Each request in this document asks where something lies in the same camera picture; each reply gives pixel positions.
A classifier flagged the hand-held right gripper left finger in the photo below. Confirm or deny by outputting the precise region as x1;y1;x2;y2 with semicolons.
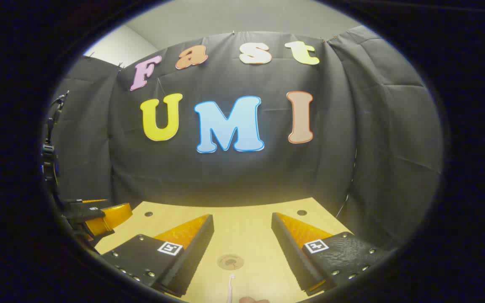
101;214;215;298

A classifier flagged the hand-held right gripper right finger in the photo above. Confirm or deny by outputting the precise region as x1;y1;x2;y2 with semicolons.
271;212;399;296

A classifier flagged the round cork coaster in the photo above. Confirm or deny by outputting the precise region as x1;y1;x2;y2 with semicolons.
216;253;245;271

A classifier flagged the light wooden desktop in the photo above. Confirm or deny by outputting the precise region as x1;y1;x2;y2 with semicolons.
94;197;354;303

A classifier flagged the black backdrop cloth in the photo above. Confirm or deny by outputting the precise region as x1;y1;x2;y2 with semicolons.
47;25;444;253

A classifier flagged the thin white cable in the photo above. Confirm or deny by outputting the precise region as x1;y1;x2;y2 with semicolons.
336;145;359;217

